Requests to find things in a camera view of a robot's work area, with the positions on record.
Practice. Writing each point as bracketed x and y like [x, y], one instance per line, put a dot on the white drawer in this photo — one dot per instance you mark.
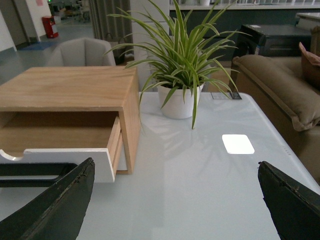
[35, 138]

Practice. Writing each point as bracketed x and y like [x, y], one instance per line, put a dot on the wooden drawer cabinet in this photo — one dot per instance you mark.
[107, 90]

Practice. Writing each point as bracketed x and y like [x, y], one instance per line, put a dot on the white plant pot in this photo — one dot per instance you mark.
[178, 106]

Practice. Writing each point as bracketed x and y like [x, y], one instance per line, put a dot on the grey armchair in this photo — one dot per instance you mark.
[82, 52]

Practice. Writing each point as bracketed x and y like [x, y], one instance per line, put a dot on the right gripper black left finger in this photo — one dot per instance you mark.
[58, 212]

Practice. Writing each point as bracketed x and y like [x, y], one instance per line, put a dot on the black side table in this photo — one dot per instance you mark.
[259, 47]

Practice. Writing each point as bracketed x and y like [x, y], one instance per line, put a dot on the brown cushion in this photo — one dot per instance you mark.
[310, 64]

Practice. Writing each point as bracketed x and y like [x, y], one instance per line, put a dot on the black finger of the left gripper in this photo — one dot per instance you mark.
[25, 175]

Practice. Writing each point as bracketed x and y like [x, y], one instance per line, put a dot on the red fire cabinet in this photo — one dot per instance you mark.
[50, 27]

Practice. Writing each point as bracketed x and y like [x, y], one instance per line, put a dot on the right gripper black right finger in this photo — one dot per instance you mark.
[294, 208]

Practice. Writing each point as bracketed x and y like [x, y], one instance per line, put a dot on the brown sofa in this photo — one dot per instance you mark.
[278, 86]

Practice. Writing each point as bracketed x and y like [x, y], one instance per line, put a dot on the spider plant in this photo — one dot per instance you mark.
[180, 58]

